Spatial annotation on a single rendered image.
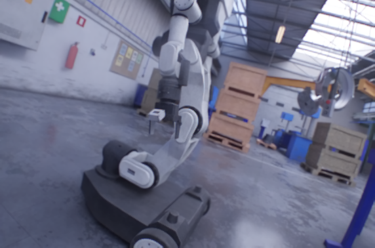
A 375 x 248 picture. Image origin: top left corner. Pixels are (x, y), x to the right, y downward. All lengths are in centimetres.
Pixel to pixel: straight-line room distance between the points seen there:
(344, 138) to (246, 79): 286
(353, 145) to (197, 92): 498
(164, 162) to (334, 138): 468
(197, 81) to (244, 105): 379
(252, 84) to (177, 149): 401
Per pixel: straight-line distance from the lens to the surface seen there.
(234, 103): 460
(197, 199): 108
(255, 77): 474
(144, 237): 78
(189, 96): 84
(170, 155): 87
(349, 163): 550
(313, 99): 146
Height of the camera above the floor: 68
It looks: 1 degrees down
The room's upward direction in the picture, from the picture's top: 18 degrees clockwise
